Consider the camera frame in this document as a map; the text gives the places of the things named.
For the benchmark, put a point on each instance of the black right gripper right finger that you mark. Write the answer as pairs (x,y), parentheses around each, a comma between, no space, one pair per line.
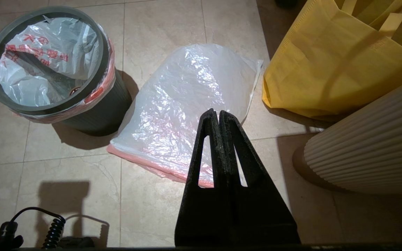
(257,216)

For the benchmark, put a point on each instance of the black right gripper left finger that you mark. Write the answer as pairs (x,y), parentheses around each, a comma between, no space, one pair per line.
(204,216)

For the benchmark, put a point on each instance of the black trash bin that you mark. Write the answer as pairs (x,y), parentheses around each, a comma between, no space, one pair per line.
(106,108)

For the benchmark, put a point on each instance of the white red-printed used trash bag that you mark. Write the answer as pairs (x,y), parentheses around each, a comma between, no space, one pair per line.
(33,87)

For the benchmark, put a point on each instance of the clear pink-edged new trash bag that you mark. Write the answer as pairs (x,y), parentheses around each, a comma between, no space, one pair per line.
(187,87)

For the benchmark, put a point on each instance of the yellow fabric tote bag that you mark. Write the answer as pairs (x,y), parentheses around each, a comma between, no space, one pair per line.
(326,69)

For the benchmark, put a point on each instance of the brown bottle yellow-green label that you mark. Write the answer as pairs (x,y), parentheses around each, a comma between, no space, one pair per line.
(74,91)

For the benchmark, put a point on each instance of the cream ribbed pedestal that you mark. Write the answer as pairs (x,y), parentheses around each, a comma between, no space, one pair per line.
(379,146)

